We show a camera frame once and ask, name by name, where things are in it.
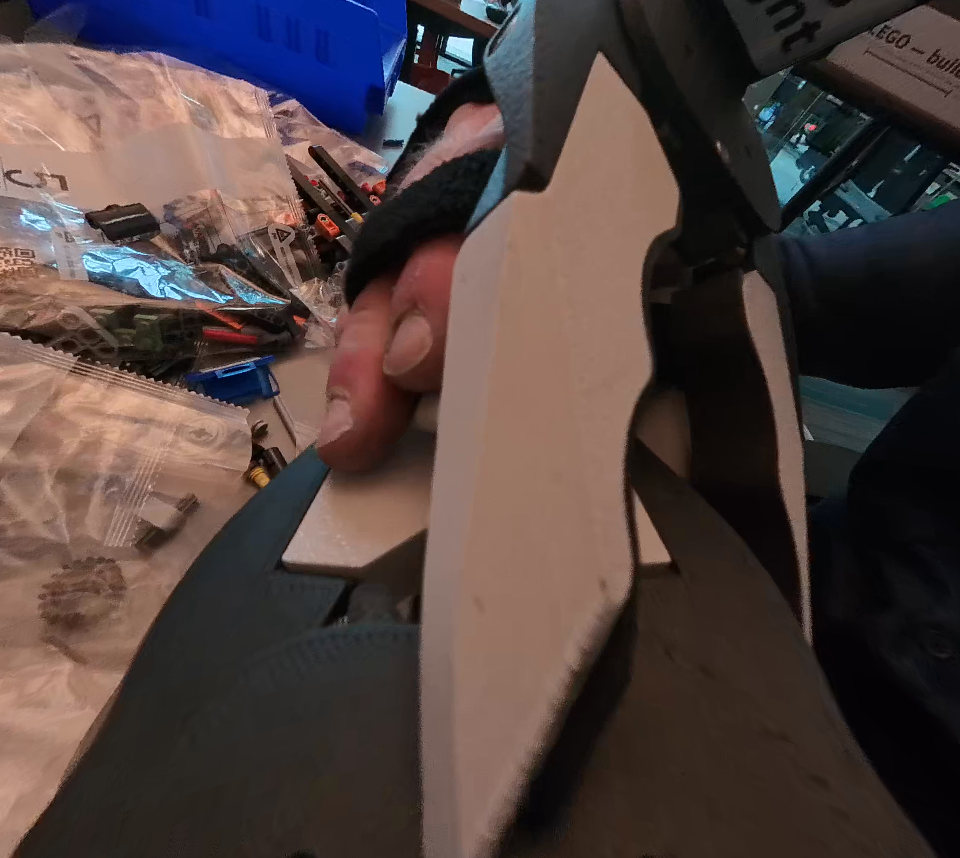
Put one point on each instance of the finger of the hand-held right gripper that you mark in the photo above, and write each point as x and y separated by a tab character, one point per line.
776	423
540	423

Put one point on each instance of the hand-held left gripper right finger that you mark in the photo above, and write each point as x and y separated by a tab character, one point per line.
652	539

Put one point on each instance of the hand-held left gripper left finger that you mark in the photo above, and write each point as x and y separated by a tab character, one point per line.
352	521

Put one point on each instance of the blue toy frame piece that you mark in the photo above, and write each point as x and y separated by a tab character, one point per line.
232	380

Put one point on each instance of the black toy assembly orange connectors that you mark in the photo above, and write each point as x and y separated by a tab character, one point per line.
337	198

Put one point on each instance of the person's right forearm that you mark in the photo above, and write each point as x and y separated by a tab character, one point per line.
870	288

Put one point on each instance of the person's right hand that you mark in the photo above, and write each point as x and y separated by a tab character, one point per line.
375	378

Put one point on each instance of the small black yellow toy pin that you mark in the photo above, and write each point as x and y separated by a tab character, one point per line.
266	468

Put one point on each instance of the person's dark blue shirt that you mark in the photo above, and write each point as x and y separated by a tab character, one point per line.
900	573

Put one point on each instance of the framed printed sign on stand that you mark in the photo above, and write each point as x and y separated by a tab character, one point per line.
900	56

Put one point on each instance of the wooden table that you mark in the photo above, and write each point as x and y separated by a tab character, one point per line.
450	11

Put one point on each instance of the small black toy gear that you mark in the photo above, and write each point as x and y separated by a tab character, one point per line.
82	596

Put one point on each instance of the black chunky toy connector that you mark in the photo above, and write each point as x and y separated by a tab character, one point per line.
124	222

